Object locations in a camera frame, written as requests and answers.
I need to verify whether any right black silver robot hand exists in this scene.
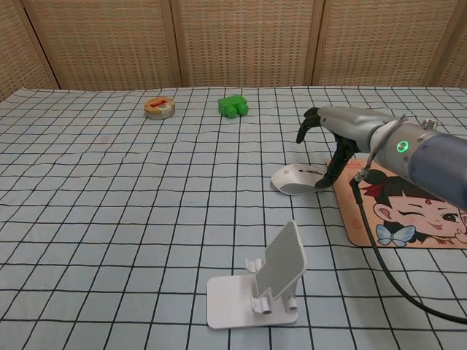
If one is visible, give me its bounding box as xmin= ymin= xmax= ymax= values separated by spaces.
xmin=296 ymin=105 xmax=388 ymax=189

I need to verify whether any white computer mouse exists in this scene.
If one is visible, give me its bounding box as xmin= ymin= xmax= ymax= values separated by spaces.
xmin=270 ymin=163 xmax=335 ymax=196

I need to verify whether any cartoon girl mouse pad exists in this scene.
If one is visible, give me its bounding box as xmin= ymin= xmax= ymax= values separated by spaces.
xmin=325 ymin=154 xmax=467 ymax=249

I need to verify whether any green toy building block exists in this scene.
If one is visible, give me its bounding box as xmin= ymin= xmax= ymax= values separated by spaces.
xmin=217 ymin=95 xmax=250 ymax=119

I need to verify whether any woven bamboo folding screen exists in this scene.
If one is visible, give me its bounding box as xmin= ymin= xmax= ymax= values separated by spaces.
xmin=0 ymin=0 xmax=467 ymax=103

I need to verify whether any white folding phone stand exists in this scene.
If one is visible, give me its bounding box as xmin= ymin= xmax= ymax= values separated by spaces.
xmin=207 ymin=219 xmax=307 ymax=328

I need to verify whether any round wooden toy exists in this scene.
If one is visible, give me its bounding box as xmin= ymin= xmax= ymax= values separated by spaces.
xmin=143 ymin=96 xmax=177 ymax=120

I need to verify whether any blue checkered tablecloth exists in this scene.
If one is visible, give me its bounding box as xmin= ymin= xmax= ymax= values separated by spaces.
xmin=0 ymin=85 xmax=467 ymax=350

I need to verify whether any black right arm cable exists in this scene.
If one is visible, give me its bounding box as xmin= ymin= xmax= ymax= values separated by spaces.
xmin=349 ymin=114 xmax=467 ymax=325

